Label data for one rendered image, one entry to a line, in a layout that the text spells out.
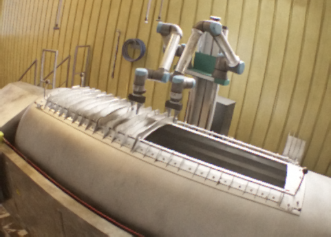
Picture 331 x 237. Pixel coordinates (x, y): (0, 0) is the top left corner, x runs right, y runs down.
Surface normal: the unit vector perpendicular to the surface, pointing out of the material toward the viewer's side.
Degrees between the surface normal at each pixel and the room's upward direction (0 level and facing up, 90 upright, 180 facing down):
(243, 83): 90
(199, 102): 90
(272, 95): 90
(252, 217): 45
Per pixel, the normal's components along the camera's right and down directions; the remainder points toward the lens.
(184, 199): -0.25, -0.47
